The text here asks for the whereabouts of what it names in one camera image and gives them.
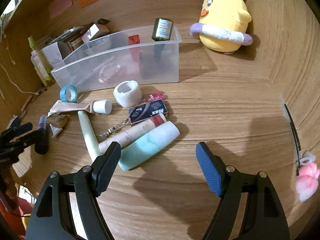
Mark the green spray bottle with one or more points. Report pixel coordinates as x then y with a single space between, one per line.
41 63

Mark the dark green glass bottle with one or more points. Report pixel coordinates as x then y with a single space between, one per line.
162 30

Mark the pink candy wrapper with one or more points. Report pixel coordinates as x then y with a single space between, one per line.
156 95

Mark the red foil packet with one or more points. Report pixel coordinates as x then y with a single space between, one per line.
135 51

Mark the light green slim tube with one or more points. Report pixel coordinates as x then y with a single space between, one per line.
89 136

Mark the blue Max staple box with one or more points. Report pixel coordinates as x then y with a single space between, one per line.
142 112

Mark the mint blue white bottle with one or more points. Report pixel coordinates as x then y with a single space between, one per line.
148 145

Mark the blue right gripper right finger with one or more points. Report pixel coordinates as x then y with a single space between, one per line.
264 216

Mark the white gauze tape roll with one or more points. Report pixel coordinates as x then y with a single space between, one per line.
128 94

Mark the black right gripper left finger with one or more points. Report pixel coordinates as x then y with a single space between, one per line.
52 218

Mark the black cable tie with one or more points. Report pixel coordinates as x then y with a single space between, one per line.
295 138

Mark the yellow bunny-eared chick plush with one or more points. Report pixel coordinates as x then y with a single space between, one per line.
222 25

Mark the stack of booklets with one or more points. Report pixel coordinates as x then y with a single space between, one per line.
71 37

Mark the small white cardboard box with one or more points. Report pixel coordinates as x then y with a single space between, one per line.
95 31

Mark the white red cylindrical tube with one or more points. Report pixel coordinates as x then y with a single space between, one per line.
125 138

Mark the pink sticky note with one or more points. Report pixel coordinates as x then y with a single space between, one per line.
57 7

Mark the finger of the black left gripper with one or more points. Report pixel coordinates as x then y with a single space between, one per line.
16 139

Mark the white folded paper sheet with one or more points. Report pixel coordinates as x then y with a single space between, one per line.
56 51

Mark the pink paw plush keychain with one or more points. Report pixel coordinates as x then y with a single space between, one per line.
308 179

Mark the pink cosmetic tube white cap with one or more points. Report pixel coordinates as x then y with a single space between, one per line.
100 107

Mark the clear plastic storage bin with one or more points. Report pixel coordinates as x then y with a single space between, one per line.
106 62

